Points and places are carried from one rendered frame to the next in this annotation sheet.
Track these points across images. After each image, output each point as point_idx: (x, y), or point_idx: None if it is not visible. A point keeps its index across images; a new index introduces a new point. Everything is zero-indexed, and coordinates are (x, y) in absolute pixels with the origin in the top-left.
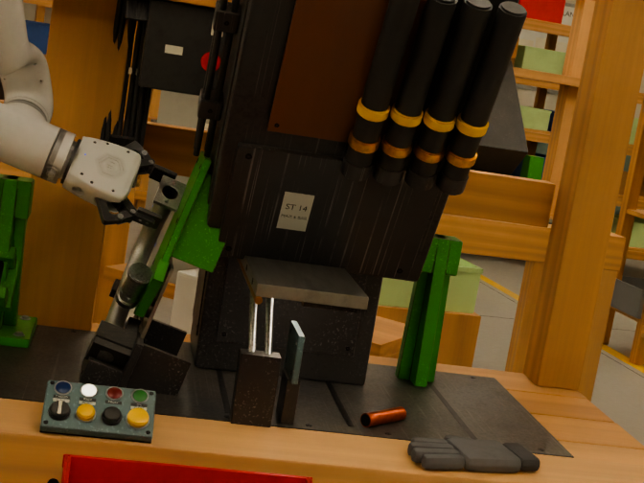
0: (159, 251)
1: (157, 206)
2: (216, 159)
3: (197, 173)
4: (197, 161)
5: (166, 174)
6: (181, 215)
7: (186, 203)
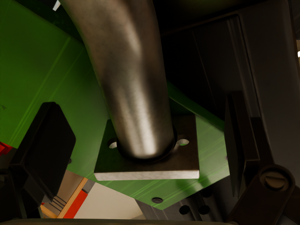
0: (0, 56)
1: (113, 125)
2: (151, 210)
3: (142, 199)
4: (219, 164)
5: (227, 151)
6: (72, 171)
7: (92, 180)
